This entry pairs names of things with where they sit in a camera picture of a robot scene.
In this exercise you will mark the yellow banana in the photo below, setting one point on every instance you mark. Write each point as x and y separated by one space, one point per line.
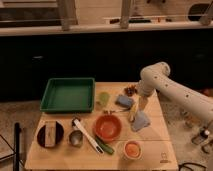
132 112

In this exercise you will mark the green plastic cup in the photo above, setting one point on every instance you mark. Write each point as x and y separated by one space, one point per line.
103 99

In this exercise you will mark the blue sponge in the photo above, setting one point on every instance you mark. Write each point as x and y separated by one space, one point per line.
124 101

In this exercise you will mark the orange bowl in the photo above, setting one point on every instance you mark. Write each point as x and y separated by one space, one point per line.
107 127

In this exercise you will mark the dark round plate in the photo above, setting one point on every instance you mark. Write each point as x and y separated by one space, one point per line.
41 135

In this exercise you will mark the green plastic tray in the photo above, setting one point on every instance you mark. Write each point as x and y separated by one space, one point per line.
68 95

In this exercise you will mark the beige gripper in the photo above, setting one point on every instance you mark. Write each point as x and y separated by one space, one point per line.
142 102

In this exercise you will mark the metal spoon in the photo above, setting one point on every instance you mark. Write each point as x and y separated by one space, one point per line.
115 111

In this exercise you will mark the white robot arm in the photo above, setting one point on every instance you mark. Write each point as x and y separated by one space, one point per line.
156 77

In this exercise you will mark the black stand pole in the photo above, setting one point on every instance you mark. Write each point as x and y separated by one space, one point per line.
16 147

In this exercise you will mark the wooden block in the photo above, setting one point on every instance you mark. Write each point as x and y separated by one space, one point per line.
50 133

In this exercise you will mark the orange cup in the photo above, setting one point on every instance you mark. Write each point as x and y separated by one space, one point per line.
132 150

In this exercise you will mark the green cucumber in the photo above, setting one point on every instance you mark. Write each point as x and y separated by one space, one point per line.
106 148

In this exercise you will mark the blue-grey folded cloth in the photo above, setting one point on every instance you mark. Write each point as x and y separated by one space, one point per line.
140 121

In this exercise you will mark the metal measuring cup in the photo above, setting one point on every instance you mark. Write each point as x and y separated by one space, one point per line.
76 138

